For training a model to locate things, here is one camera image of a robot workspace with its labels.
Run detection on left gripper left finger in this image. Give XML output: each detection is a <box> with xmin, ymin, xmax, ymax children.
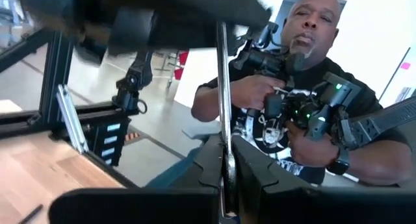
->
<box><xmin>47</xmin><ymin>134</ymin><xmax>226</xmax><ymax>224</ymax></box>

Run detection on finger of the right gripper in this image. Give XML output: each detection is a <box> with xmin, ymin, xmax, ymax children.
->
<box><xmin>146</xmin><ymin>0</ymin><xmax>273</xmax><ymax>53</ymax></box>

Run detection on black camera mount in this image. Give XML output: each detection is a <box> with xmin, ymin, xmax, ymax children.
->
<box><xmin>111</xmin><ymin>49</ymin><xmax>154</xmax><ymax>117</ymax></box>

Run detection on silver aluminium bar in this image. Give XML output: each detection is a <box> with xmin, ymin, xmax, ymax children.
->
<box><xmin>55</xmin><ymin>83</ymin><xmax>90</xmax><ymax>155</ymax></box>

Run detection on red chair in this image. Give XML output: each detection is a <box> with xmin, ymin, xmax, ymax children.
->
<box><xmin>167</xmin><ymin>49</ymin><xmax>190</xmax><ymax>88</ymax></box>

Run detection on black wristwatch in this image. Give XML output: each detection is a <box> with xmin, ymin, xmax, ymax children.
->
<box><xmin>326</xmin><ymin>147</ymin><xmax>351</xmax><ymax>177</ymax></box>

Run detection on person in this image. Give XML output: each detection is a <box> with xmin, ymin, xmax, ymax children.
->
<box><xmin>190</xmin><ymin>0</ymin><xmax>416</xmax><ymax>190</ymax></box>

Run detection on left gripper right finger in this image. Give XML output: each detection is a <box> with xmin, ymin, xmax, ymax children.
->
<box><xmin>231</xmin><ymin>134</ymin><xmax>416</xmax><ymax>224</ymax></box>

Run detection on black panel white labels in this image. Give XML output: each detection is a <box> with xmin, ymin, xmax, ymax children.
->
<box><xmin>84</xmin><ymin>116</ymin><xmax>133</xmax><ymax>168</ymax></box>

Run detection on large chrome combination wrench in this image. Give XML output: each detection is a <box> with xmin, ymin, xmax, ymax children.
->
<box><xmin>215</xmin><ymin>21</ymin><xmax>239</xmax><ymax>220</ymax></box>

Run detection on black mat orange stripes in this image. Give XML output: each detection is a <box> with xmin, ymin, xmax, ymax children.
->
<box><xmin>124</xmin><ymin>132</ymin><xmax>141</xmax><ymax>143</ymax></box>

